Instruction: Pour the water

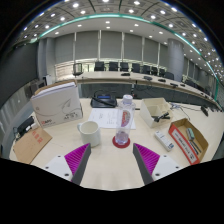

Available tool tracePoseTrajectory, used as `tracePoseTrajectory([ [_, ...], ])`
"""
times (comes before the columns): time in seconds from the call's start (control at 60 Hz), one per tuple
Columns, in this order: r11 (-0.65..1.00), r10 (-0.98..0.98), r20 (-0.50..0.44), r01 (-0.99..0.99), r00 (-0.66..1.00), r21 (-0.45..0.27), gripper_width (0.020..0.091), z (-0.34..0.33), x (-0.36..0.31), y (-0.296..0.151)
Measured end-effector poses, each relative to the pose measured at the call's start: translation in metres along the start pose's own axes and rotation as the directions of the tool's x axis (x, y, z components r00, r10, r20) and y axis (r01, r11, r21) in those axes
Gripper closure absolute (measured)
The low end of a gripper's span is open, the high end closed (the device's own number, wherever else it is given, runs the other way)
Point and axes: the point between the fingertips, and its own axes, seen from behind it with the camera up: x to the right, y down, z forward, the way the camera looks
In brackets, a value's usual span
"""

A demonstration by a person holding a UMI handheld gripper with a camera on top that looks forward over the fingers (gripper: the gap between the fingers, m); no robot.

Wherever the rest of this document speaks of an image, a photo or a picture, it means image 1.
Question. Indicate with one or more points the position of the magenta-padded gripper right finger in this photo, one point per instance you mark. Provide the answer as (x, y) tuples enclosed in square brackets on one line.
[(146, 158)]

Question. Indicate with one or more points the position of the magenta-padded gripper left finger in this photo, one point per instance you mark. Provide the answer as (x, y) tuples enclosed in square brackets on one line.
[(77, 158)]

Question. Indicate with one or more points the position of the clear plastic water bottle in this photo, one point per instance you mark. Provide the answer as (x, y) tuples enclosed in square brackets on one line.
[(124, 123)]

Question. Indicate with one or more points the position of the white ceramic mug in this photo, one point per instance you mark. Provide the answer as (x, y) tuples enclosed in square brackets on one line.
[(90, 133)]

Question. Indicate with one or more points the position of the flat round red coaster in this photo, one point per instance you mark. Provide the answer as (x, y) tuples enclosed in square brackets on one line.
[(114, 143)]

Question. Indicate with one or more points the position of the red-edged open cardboard box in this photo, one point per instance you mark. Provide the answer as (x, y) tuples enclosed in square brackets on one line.
[(180, 140)]

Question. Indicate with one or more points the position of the open beige cardboard box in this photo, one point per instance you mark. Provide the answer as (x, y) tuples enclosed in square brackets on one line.
[(148, 115)]

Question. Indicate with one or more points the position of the black tool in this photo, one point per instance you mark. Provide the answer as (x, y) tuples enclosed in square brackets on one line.
[(161, 117)]

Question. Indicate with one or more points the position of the flat brown cardboard piece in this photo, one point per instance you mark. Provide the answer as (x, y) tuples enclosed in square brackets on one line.
[(31, 145)]

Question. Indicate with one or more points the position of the printed white paper sheet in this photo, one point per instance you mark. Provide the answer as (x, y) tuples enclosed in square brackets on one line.
[(103, 118)]

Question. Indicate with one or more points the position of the small teal tool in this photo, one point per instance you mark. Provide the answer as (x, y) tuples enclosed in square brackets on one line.
[(190, 134)]

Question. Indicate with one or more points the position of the black pen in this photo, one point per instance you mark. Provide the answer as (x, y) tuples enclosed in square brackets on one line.
[(196, 146)]

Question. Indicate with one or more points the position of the white copy paper carton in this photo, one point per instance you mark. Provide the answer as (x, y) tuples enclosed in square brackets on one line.
[(55, 106)]

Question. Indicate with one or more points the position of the black desk conference unit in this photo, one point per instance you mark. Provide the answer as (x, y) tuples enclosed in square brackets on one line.
[(100, 104)]

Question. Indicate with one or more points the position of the black power adapter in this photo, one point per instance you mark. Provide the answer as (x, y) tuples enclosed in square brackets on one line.
[(25, 126)]

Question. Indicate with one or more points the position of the black desk microphone unit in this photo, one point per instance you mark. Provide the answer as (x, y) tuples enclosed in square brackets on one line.
[(204, 111)]

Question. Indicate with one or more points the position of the long curved conference desk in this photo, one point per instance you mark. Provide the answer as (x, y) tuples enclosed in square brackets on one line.
[(110, 78)]

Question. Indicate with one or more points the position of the row of black office chairs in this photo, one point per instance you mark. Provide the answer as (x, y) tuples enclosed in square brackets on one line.
[(113, 66)]

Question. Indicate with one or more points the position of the recessed ceiling lights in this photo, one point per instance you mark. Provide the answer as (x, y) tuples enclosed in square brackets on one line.
[(108, 22)]

